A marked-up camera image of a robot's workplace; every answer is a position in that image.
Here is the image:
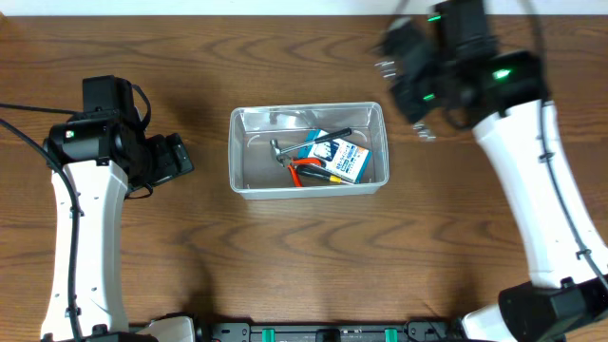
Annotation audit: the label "blue white screw box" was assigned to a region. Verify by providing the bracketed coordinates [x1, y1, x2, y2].
[297, 139, 372, 183]

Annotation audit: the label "small black-handled hammer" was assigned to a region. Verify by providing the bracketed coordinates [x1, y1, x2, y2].
[270, 128, 352, 165]

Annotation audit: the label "clear plastic storage box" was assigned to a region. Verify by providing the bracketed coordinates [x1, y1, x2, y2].
[228, 102, 390, 200]

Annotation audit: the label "red-handled pliers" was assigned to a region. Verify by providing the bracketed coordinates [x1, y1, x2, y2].
[279, 156, 325, 187]

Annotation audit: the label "black yellow screwdriver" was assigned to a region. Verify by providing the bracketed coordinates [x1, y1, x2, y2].
[296, 167, 352, 185]

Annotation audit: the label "silver combination wrench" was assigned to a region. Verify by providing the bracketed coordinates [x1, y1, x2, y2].
[374, 60, 436, 142]

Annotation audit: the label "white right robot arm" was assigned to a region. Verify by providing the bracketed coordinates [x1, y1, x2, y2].
[380, 0, 607, 341]

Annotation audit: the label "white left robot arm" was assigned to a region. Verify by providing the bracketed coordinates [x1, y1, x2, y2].
[40, 75, 202, 341]

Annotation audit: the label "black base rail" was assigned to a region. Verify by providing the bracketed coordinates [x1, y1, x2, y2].
[195, 320, 462, 342]

